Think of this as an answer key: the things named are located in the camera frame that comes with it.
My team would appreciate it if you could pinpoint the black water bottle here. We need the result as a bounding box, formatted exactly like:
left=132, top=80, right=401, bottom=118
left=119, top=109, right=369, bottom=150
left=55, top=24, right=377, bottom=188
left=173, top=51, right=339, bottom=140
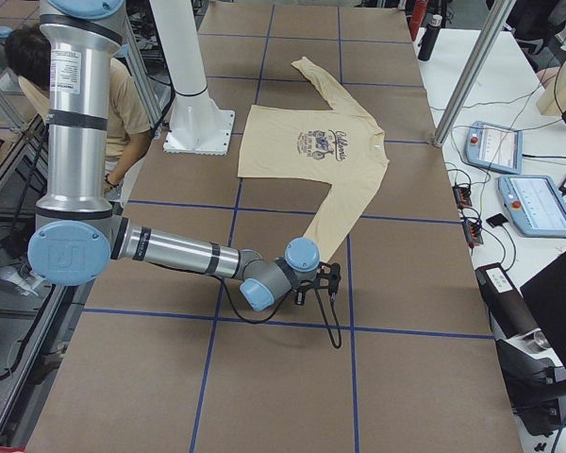
left=417, top=14, right=442, bottom=61

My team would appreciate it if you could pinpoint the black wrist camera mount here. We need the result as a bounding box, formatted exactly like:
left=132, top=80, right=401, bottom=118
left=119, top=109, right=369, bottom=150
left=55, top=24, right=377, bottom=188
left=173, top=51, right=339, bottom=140
left=313, top=262, right=341, bottom=301

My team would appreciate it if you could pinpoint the grey teach pendant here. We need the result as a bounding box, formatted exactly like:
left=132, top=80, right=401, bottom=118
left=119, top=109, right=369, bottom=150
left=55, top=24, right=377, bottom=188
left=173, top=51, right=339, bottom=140
left=464, top=121, right=523, bottom=175
left=497, top=175, right=566, bottom=238

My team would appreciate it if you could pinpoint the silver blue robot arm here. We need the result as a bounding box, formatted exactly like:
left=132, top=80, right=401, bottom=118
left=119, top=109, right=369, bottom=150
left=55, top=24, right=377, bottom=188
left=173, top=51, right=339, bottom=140
left=27, top=1, right=321, bottom=311

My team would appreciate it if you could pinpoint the far orange circuit board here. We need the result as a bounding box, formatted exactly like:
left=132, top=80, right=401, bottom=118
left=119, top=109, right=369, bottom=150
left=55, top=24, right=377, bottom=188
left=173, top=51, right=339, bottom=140
left=452, top=185, right=473, bottom=209

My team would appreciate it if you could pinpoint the black monitor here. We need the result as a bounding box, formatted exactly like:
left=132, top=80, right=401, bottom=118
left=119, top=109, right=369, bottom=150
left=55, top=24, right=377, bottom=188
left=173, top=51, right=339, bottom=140
left=521, top=251, right=566, bottom=368

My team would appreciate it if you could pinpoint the black brown label printer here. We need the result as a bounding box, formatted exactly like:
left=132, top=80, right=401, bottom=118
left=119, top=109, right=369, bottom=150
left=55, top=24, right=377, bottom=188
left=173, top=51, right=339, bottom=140
left=474, top=263, right=566, bottom=436

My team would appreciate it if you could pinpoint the cream long-sleeve printed shirt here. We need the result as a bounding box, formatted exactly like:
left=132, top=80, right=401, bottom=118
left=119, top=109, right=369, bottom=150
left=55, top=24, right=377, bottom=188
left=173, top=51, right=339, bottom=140
left=238, top=58, right=389, bottom=261

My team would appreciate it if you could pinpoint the near orange circuit board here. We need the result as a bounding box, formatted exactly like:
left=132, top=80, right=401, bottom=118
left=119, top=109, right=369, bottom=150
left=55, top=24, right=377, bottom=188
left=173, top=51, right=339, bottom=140
left=461, top=218, right=484, bottom=248

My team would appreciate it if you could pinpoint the person in beige shirt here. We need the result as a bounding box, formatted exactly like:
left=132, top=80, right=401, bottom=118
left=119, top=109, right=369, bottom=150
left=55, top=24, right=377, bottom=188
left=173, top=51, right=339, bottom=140
left=5, top=25, right=153, bottom=199

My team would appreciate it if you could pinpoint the far grey teach pendant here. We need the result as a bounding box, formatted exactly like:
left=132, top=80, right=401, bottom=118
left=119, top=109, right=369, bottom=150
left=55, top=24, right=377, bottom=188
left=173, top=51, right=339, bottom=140
left=464, top=121, right=523, bottom=175

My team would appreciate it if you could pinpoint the near grey teach pendant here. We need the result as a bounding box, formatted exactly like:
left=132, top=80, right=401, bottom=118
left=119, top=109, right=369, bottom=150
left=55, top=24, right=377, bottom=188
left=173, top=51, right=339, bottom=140
left=497, top=175, right=566, bottom=238

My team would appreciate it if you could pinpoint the aluminium frame post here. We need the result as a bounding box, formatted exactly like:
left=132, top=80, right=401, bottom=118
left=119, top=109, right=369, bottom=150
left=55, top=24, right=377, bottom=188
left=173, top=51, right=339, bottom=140
left=432, top=0, right=516, bottom=148

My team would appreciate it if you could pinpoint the red bottle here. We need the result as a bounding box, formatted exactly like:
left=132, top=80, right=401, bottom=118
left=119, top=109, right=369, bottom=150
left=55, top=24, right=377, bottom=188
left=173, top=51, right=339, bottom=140
left=408, top=0, right=428, bottom=42

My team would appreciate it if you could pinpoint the orange circuit board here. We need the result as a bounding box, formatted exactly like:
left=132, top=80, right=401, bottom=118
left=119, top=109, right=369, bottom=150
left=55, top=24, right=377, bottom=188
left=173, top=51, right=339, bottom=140
left=461, top=218, right=484, bottom=248
left=452, top=185, right=473, bottom=209

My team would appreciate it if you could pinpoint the small black flat device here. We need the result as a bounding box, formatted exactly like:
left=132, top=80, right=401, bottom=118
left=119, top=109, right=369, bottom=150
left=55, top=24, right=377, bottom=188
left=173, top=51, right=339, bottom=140
left=486, top=213, right=508, bottom=227

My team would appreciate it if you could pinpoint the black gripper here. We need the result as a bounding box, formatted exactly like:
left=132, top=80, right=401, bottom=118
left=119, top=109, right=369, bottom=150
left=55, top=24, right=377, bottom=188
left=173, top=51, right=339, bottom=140
left=294, top=284, right=311, bottom=305

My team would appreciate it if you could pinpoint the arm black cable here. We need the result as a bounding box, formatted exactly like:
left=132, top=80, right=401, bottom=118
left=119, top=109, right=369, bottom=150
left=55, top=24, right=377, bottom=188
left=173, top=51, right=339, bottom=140
left=225, top=277, right=343, bottom=350

